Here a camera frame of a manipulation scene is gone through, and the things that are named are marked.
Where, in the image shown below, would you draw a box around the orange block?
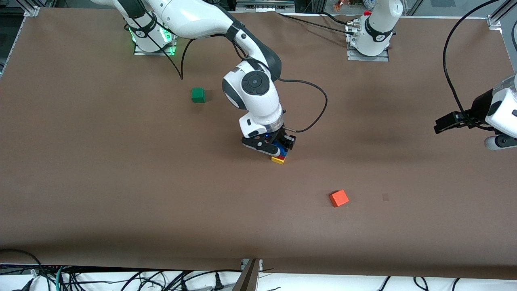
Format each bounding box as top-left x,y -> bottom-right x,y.
329,189 -> 350,208

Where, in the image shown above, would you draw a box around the brown paper table cover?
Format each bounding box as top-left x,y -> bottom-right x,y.
0,8 -> 517,279

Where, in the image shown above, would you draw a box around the dark metal beam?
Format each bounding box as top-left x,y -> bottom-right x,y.
232,259 -> 260,291

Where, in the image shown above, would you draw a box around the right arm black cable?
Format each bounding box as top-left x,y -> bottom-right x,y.
145,12 -> 328,133

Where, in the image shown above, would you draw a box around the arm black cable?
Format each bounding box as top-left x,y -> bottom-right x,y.
442,0 -> 492,118
145,12 -> 328,133

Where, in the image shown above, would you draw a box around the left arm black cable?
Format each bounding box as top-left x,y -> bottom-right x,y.
442,0 -> 492,118

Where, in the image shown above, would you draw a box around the aluminium frame profile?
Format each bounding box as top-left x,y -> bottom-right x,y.
491,0 -> 517,23

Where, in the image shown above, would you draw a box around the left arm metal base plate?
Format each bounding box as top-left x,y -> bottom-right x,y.
346,22 -> 390,62

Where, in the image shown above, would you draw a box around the black cables across table cover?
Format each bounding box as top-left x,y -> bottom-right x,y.
277,11 -> 356,36

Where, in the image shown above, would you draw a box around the silver metal table bracket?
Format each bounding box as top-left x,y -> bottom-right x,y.
241,259 -> 264,276

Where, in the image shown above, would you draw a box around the grey metal rail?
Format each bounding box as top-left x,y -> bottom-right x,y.
236,0 -> 295,12

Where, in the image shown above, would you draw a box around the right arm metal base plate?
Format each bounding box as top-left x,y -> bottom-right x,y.
133,16 -> 177,56

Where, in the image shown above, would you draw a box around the tangled black cable bundle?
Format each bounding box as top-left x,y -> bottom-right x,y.
0,249 -> 243,291

